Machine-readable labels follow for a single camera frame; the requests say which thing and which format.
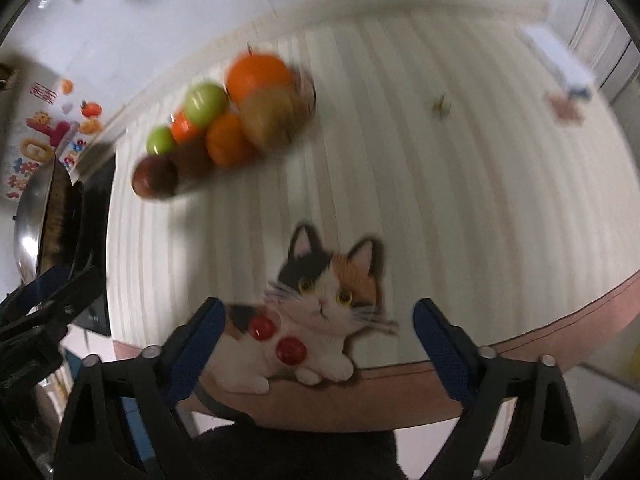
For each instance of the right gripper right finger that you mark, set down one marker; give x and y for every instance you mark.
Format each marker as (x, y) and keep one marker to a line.
(470, 375)

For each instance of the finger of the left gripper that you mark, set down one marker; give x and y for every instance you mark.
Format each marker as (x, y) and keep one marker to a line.
(26, 297)
(81, 301)

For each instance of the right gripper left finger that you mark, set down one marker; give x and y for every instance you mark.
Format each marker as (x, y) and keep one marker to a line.
(167, 374)

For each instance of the red-green apple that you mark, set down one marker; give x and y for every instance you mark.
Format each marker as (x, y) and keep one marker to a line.
(273, 117)
(155, 177)

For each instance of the green apple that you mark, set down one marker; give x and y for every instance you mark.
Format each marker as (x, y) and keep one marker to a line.
(204, 102)
(160, 141)

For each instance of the dark red-brown fruit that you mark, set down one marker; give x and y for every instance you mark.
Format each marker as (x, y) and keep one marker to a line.
(192, 160)

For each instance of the small orange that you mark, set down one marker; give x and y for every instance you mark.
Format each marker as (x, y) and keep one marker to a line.
(182, 130)
(227, 144)

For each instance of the large orange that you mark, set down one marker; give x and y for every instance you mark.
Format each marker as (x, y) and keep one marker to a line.
(255, 71)

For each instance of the black frying pan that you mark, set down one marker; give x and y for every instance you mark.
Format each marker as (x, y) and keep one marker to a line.
(75, 229)

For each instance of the steel wok lid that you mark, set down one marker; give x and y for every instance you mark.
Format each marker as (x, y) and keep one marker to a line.
(39, 239)

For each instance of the black induction cooktop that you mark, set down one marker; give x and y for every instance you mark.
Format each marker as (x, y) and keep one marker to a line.
(104, 176)

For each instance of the striped pink tablecloth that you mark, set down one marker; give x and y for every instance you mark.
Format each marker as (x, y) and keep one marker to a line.
(522, 229)

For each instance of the small green fruit stem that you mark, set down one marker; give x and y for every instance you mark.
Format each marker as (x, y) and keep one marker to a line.
(441, 107)

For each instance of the small brown card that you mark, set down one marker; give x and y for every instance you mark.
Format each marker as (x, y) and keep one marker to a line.
(564, 108)

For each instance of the floral oval ceramic plate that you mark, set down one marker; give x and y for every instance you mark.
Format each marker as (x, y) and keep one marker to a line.
(304, 86)

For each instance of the colourful wall stickers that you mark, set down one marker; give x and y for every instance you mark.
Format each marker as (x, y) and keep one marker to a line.
(52, 117)

